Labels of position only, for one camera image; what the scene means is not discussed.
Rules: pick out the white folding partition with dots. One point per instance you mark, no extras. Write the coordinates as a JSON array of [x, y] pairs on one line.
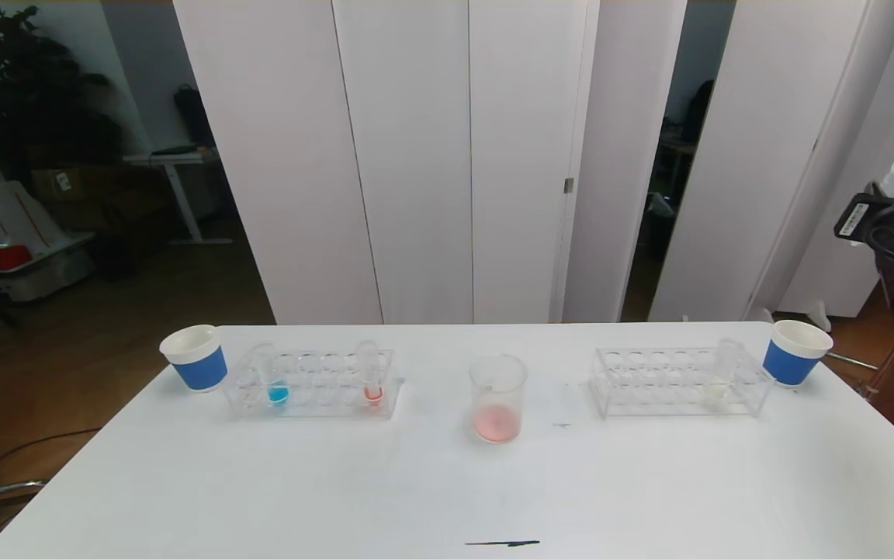
[[416, 155], [765, 155]]

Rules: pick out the clear acrylic test tube rack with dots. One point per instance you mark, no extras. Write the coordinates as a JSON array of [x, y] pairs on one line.
[[664, 384], [315, 388]]

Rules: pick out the black tape strip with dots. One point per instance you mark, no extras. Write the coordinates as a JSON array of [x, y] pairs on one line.
[[505, 543]]

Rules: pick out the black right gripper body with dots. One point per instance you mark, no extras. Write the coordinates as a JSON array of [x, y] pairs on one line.
[[861, 217]]

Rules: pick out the blue white paper cup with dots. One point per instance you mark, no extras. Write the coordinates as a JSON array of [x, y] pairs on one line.
[[199, 365], [792, 361]]

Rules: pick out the blue pigment test tube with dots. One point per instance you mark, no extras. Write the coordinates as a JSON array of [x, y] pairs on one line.
[[278, 394]]

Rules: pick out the black bag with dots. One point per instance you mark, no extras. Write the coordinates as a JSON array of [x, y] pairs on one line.
[[192, 116]]

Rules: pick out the white pigment test tube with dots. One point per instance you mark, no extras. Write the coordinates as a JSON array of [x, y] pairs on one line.
[[719, 392]]

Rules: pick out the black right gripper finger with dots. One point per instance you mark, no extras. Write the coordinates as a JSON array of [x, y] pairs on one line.
[[881, 195]]

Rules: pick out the dark green potted plant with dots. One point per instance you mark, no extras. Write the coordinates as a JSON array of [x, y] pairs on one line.
[[28, 101]]

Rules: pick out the white machine with slanted panel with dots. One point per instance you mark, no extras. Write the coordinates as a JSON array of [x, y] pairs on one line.
[[12, 217]]

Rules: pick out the brown cardboard box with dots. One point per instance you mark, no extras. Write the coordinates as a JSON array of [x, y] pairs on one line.
[[67, 186]]

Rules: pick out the white standing desk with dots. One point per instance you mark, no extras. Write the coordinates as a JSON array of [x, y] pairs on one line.
[[175, 157]]

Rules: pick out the white partition foot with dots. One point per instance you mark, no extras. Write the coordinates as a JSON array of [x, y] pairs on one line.
[[816, 313], [761, 314]]

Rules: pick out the clear glass beaker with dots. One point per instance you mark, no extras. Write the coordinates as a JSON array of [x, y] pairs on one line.
[[498, 404]]

